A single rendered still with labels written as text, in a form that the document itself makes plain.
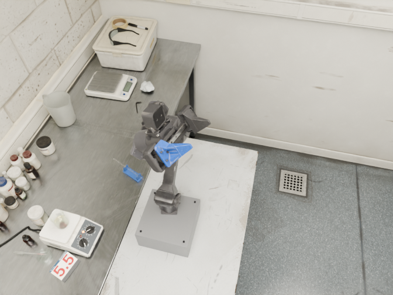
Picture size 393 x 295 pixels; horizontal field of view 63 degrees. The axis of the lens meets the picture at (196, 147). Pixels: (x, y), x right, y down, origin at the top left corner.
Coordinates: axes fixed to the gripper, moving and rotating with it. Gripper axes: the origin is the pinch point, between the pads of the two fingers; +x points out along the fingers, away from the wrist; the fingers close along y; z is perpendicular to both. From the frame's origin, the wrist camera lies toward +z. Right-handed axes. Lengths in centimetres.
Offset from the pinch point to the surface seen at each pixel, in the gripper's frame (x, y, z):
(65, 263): -72, -23, -35
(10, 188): -102, -12, -7
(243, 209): -30, 31, -62
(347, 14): -1, 142, -31
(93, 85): -112, 58, 3
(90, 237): -69, -12, -34
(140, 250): -56, -5, -48
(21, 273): -85, -34, -30
